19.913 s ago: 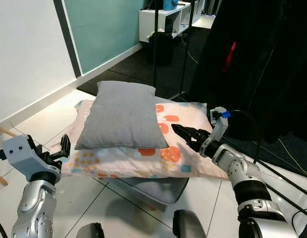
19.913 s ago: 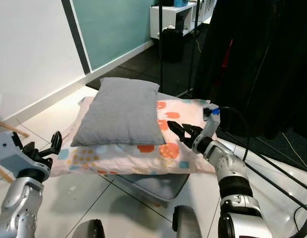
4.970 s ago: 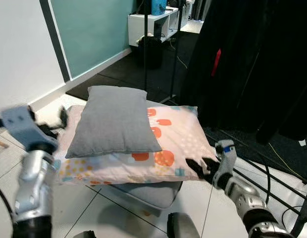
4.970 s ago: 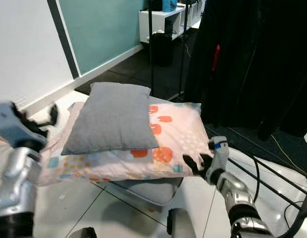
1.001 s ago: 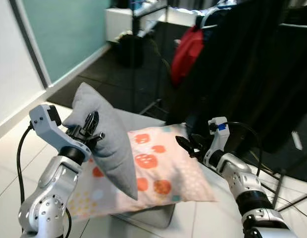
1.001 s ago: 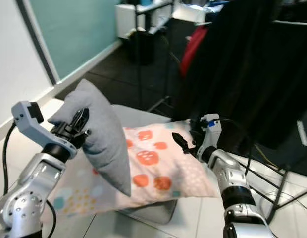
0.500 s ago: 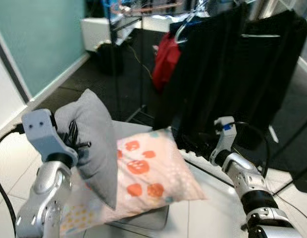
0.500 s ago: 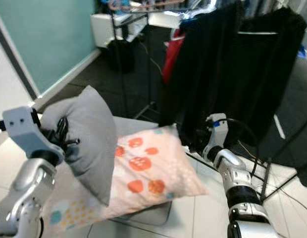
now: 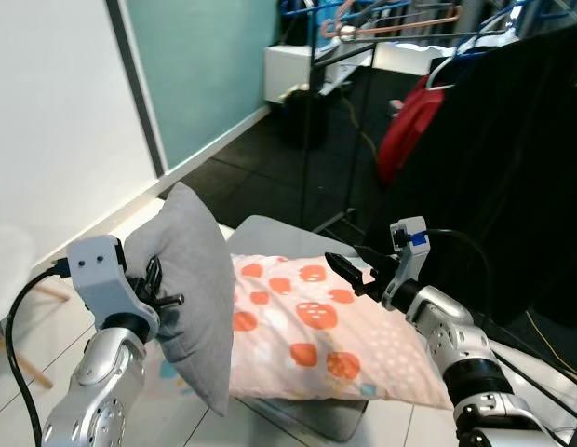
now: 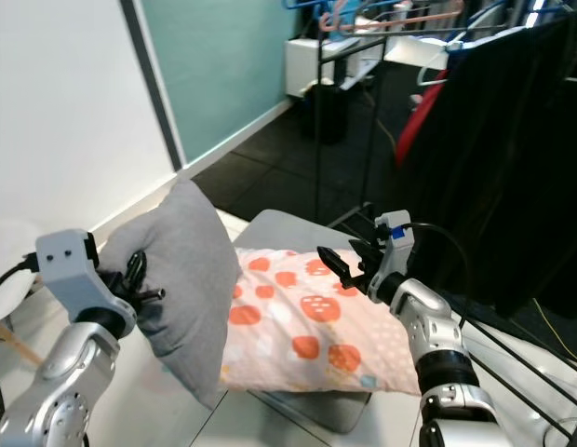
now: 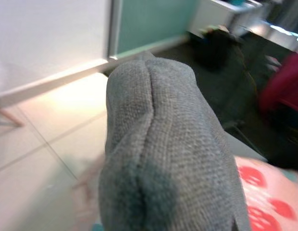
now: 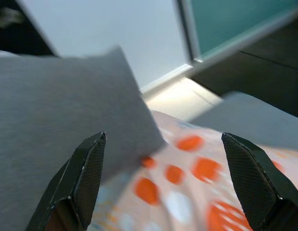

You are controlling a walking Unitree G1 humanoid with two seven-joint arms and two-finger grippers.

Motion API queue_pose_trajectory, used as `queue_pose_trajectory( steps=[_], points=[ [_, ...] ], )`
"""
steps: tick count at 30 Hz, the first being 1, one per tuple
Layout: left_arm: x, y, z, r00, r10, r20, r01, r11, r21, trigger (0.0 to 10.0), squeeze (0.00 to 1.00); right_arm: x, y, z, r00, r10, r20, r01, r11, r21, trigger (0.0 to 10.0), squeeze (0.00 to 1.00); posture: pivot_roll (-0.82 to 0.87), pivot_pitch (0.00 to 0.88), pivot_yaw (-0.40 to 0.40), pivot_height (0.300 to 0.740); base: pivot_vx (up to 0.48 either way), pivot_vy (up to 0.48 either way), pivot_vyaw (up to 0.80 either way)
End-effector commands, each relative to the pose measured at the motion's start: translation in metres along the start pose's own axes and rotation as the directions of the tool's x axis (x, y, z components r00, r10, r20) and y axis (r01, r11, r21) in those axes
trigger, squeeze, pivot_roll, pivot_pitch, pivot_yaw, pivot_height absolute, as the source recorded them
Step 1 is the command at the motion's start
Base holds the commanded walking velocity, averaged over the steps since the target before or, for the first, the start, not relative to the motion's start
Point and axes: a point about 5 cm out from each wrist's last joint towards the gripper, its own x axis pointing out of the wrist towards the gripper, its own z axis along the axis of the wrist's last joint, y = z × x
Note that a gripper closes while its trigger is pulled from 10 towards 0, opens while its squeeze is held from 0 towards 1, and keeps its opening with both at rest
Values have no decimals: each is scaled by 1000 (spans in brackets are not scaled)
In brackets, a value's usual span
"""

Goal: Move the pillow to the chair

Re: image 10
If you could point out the grey pillow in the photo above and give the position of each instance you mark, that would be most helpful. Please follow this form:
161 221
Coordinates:
186 289

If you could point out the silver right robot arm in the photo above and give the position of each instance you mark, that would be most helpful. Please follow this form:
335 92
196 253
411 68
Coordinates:
433 321

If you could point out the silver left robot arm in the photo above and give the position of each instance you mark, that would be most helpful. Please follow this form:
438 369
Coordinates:
56 391

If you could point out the white chair with wooden legs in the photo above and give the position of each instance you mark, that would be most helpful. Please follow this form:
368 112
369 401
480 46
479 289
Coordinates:
5 270

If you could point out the black metal clothes rack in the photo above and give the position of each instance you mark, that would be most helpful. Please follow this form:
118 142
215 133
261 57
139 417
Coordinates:
317 140

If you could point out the red hanging garment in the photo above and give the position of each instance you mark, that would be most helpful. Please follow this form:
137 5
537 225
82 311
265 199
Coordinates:
419 121

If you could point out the black bin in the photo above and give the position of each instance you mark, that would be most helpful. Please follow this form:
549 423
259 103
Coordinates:
326 112

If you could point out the black hanging garment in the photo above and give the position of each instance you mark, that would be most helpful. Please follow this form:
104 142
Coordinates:
512 186

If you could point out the white shelf unit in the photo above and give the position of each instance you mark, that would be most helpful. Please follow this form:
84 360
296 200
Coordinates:
298 60

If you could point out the white clothes hanger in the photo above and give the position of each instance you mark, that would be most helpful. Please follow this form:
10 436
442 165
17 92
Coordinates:
442 58

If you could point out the pink clothes hanger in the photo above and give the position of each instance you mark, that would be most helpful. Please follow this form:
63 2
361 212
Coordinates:
400 19

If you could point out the blue clothes hanger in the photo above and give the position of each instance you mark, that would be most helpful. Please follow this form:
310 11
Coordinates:
302 5

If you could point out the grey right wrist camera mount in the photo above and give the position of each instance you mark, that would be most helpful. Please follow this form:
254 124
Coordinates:
394 223

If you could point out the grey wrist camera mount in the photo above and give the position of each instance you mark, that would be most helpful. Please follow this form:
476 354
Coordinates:
394 223
67 261

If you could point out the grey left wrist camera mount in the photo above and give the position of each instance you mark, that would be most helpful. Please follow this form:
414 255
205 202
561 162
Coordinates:
67 261

